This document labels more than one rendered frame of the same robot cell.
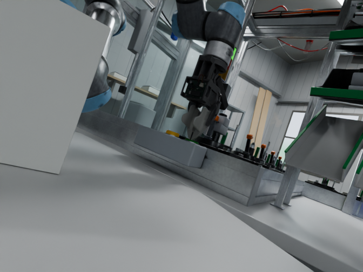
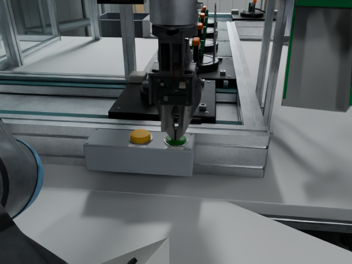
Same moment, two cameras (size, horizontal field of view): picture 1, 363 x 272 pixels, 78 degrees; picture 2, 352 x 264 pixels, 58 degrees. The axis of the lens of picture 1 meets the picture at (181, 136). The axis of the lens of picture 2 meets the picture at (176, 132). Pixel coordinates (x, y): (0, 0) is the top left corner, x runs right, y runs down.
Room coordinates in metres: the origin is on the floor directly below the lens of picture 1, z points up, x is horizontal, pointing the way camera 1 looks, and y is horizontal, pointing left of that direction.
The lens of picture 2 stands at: (0.14, 0.22, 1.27)
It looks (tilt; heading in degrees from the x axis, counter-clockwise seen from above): 28 degrees down; 332
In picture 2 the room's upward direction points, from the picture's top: straight up
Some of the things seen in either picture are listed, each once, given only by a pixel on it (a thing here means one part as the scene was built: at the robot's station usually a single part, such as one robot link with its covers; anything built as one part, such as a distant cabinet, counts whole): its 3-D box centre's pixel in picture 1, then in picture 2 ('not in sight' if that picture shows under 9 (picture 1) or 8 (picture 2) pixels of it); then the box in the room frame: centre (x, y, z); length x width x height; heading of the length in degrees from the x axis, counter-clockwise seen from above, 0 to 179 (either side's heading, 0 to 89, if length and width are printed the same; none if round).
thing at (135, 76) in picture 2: not in sight; (138, 79); (0.95, -0.09, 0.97); 0.05 x 0.05 x 0.04; 55
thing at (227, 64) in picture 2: (250, 150); (197, 52); (0.99, -0.31, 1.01); 0.24 x 0.24 x 0.13; 55
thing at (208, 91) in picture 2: (210, 149); (167, 97); (0.81, -0.12, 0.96); 0.24 x 0.24 x 0.02; 55
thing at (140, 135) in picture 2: (172, 135); (140, 138); (0.65, 0.03, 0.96); 0.04 x 0.04 x 0.02
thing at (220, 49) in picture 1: (217, 56); (176, 11); (0.59, -0.02, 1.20); 0.08 x 0.08 x 0.05
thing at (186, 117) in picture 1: (188, 121); (165, 121); (0.60, 0.00, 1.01); 0.06 x 0.03 x 0.09; 145
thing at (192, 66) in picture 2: (206, 83); (174, 64); (0.59, -0.02, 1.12); 0.09 x 0.08 x 0.12; 145
